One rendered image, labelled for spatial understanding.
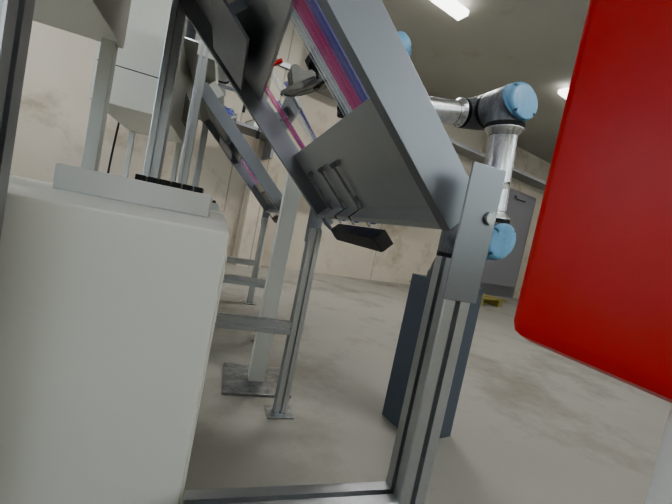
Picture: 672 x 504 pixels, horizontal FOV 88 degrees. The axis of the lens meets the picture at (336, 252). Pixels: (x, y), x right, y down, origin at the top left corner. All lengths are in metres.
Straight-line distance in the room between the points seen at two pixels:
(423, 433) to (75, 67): 4.40
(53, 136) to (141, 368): 4.09
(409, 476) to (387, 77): 0.50
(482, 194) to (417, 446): 0.33
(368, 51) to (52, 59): 4.23
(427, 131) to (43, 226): 0.43
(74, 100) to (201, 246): 4.12
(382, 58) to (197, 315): 0.36
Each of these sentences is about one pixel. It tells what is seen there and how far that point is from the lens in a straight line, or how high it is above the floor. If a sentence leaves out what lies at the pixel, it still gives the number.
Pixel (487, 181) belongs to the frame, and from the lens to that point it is 0.47.
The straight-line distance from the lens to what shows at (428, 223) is 0.53.
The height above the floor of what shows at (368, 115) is 0.83.
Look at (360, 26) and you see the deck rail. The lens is 0.48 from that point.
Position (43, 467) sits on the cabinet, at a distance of 0.51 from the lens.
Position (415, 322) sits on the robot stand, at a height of 0.38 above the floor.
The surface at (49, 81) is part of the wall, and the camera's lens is 4.54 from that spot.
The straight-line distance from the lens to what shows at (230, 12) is 0.83.
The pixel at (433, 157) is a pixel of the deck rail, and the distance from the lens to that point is 0.48.
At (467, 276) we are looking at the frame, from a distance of 0.46.
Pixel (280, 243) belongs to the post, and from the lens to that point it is 1.34.
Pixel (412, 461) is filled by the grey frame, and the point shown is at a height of 0.38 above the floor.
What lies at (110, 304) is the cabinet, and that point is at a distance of 0.43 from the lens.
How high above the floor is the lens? 0.64
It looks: 3 degrees down
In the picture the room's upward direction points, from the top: 12 degrees clockwise
